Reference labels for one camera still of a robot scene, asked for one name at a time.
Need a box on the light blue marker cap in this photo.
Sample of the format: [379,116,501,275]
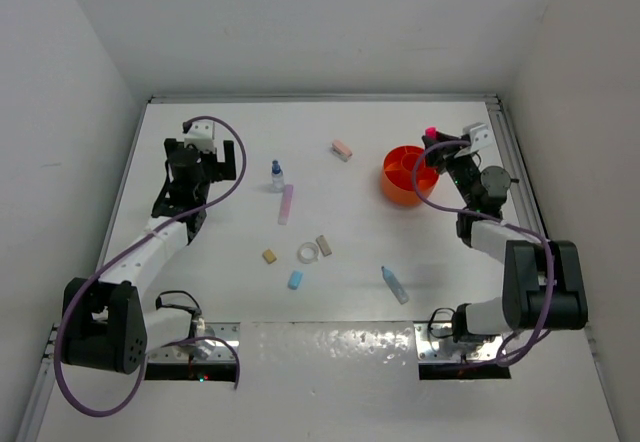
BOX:
[287,270,303,290]

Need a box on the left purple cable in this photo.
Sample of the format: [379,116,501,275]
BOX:
[53,115,248,417]

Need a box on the light pink highlighter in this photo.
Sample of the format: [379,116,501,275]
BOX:
[278,184,294,225]

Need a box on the pink highlighter marker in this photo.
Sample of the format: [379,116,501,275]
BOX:
[425,127,438,139]

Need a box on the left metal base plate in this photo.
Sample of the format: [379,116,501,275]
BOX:
[149,322,241,365]

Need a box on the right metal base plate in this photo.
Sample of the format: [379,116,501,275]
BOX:
[414,319,503,365]

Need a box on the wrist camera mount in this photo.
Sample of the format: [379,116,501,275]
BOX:
[183,120,216,154]
[455,122,494,158]

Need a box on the small blue-capped clear bottle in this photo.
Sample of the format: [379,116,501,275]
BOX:
[271,160,285,192]

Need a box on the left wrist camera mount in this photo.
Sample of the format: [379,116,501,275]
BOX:
[183,120,216,154]

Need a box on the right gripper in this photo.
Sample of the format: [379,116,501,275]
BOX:
[425,131,480,209]

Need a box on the grey rectangular eraser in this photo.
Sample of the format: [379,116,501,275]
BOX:
[316,235,332,257]

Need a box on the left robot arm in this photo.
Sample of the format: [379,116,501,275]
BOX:
[60,139,237,374]

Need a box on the yellow eraser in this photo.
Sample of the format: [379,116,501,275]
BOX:
[262,249,277,264]

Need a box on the clear tape roll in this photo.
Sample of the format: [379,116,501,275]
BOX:
[297,242,320,264]

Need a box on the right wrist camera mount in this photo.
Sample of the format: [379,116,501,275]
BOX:
[455,122,494,158]

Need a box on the orange round divided container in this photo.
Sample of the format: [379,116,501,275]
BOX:
[380,145,439,208]

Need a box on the pink mini stapler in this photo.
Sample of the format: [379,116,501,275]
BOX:
[331,139,353,162]

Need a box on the metal base plate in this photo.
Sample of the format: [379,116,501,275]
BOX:
[414,319,503,365]
[149,322,241,365]

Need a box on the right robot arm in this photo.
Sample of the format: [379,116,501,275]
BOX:
[414,128,589,365]

